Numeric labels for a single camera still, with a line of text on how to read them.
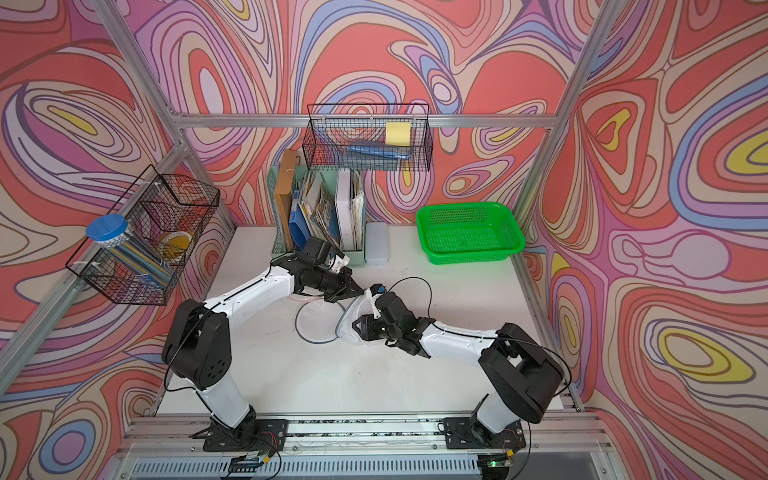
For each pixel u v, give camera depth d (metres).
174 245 0.70
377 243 1.10
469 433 0.73
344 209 0.95
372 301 0.78
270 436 0.72
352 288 0.83
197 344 0.47
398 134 0.88
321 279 0.74
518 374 0.44
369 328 0.75
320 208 0.97
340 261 0.84
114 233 0.57
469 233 1.18
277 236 1.07
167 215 0.78
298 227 0.93
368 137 0.99
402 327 0.67
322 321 0.96
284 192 0.84
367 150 0.88
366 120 0.88
